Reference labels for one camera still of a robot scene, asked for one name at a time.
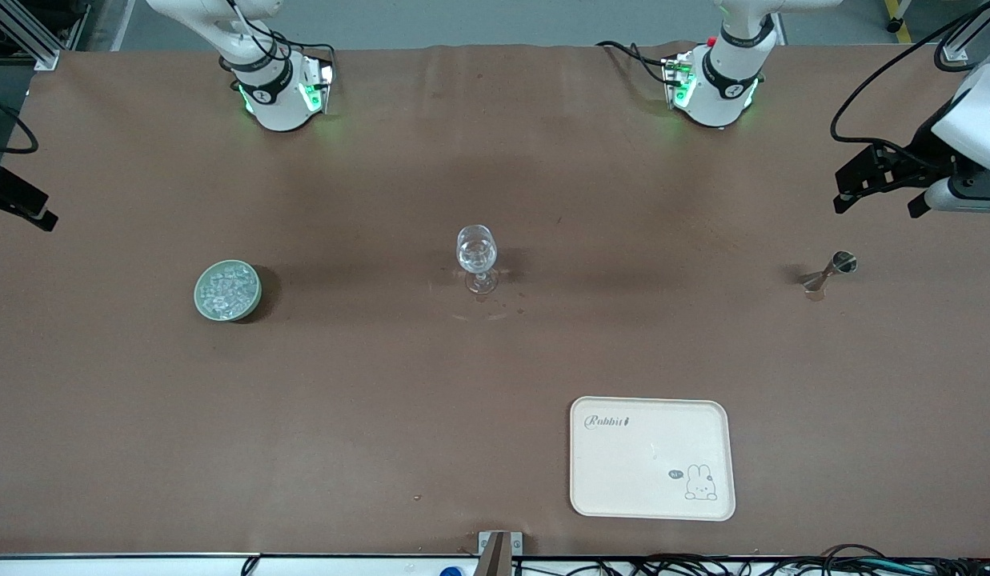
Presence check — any cream rabbit print tray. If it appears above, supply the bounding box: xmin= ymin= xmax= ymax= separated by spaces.
xmin=569 ymin=396 xmax=737 ymax=522

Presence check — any pile of clear ice cubes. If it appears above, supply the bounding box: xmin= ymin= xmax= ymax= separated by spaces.
xmin=199 ymin=263 xmax=258 ymax=315

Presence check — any silver base connector bracket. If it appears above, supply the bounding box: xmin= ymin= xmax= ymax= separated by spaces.
xmin=661 ymin=50 xmax=697 ymax=110
xmin=301 ymin=54 xmax=336 ymax=114

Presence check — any aluminium frame profile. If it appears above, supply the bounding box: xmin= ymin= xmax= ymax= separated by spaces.
xmin=941 ymin=0 xmax=990 ymax=63
xmin=0 ymin=0 xmax=61 ymax=71

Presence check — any black base cable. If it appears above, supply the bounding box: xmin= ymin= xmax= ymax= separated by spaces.
xmin=595 ymin=40 xmax=673 ymax=85
xmin=222 ymin=0 xmax=337 ymax=89

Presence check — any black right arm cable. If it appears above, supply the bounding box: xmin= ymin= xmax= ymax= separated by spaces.
xmin=0 ymin=90 xmax=40 ymax=154

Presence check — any brown upright post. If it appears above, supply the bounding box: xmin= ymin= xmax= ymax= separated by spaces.
xmin=482 ymin=532 xmax=511 ymax=576

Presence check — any bundle of black cables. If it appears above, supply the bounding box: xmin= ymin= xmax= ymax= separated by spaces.
xmin=623 ymin=544 xmax=990 ymax=576

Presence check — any brown table cover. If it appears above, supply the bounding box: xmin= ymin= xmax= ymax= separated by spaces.
xmin=0 ymin=42 xmax=990 ymax=558

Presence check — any clear wine glass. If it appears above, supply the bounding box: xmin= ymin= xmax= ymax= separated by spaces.
xmin=456 ymin=225 xmax=499 ymax=295

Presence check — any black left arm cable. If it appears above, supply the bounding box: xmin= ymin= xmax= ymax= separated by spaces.
xmin=830 ymin=0 xmax=990 ymax=170

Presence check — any metal mounting bracket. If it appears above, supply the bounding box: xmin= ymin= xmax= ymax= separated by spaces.
xmin=478 ymin=530 xmax=524 ymax=576

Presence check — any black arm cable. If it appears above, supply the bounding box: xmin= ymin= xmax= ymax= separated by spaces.
xmin=0 ymin=90 xmax=40 ymax=154
xmin=830 ymin=0 xmax=990 ymax=170

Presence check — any metal double jigger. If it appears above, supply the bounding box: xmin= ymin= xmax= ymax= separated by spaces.
xmin=800 ymin=250 xmax=859 ymax=298

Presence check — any green round bowl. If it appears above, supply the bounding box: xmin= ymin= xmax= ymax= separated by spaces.
xmin=194 ymin=260 xmax=263 ymax=323

